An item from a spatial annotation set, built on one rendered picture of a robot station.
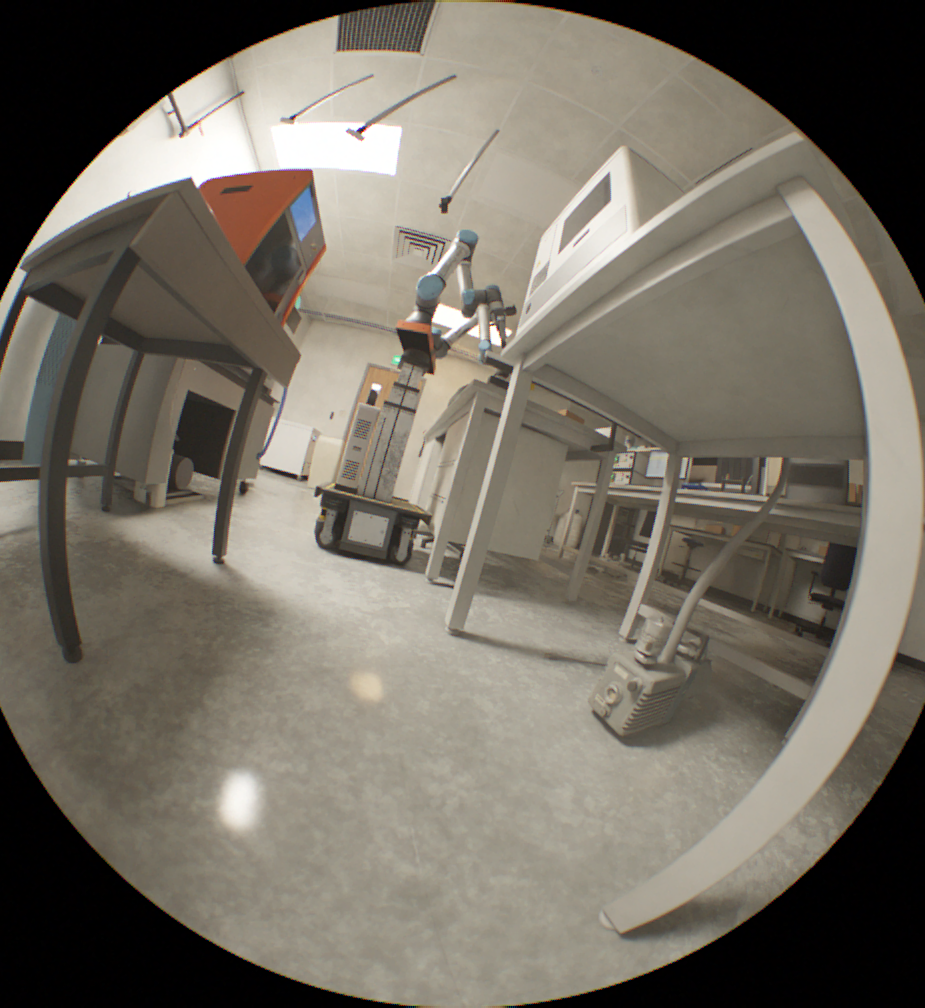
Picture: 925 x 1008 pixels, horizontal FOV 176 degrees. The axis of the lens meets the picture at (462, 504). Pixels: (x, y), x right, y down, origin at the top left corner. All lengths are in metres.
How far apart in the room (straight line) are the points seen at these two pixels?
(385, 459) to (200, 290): 1.18
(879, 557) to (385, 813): 0.54
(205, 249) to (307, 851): 0.79
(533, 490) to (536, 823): 1.34
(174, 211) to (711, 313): 0.86
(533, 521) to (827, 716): 1.43
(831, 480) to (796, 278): 1.87
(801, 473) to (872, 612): 2.20
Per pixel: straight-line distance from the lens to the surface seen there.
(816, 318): 0.71
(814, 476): 2.42
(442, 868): 0.44
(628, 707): 0.69
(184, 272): 0.55
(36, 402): 2.05
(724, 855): 0.34
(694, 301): 0.66
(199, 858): 0.44
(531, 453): 1.49
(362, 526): 1.37
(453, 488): 1.26
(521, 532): 1.49
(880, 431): 0.29
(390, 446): 1.49
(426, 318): 1.55
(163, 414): 1.44
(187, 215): 0.54
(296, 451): 4.56
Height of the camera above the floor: 0.41
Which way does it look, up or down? 2 degrees down
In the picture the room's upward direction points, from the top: 15 degrees clockwise
